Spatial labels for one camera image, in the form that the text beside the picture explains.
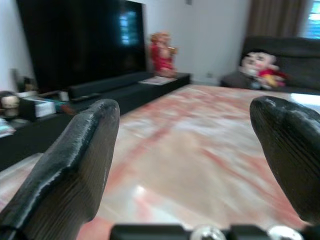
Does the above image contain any low black TV cabinet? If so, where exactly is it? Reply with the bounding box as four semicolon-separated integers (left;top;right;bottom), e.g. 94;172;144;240
0;71;192;172

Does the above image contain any plush doll with red clothes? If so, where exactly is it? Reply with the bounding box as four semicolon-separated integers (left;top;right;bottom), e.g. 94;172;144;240
254;51;288;90

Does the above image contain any plush doll with dark suit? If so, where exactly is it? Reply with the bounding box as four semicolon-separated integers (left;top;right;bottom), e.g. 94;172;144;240
238;48;263;90

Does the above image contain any small dark-haired doll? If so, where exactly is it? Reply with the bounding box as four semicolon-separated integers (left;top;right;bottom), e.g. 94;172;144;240
0;90;21;118

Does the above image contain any window with blinds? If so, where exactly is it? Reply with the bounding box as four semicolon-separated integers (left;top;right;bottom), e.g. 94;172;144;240
298;0;320;40

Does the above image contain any black and white box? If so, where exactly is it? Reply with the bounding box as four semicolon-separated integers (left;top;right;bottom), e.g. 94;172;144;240
18;96;57;122

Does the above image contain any long black soundbar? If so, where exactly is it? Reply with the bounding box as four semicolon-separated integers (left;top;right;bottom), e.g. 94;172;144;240
67;71;156;101

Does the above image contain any red and gold figurine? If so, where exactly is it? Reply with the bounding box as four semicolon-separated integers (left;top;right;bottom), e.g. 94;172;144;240
149;31;180;77

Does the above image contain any brown curtain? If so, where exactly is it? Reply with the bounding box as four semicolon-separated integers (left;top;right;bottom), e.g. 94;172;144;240
247;0;312;38

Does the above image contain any pale magazine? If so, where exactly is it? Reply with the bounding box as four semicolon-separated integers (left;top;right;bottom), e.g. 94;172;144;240
138;76;172;86

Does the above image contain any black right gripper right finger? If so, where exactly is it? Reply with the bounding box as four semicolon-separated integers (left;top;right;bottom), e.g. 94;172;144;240
249;96;320;225

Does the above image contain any dark fabric sofa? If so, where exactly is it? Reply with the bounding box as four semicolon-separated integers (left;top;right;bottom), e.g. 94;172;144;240
219;36;320;96

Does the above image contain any large black television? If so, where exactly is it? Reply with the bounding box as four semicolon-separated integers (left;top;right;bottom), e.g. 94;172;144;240
16;0;148;94

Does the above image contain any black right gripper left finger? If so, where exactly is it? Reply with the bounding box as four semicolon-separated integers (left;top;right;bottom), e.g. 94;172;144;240
0;98;121;240

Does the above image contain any stack of pale books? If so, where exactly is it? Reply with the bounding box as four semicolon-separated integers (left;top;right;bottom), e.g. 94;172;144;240
0;117;16;138

